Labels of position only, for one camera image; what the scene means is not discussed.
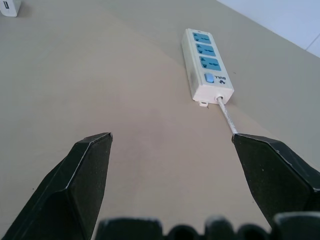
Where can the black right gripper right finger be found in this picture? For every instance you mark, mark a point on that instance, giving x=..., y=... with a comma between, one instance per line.
x=272, y=175

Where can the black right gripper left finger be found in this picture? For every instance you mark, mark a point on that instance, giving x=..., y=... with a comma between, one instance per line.
x=75, y=185

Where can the white power strip blue sockets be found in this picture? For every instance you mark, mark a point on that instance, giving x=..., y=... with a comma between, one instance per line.
x=206, y=66

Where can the white charger block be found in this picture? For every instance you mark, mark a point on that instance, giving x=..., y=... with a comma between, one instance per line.
x=8, y=7

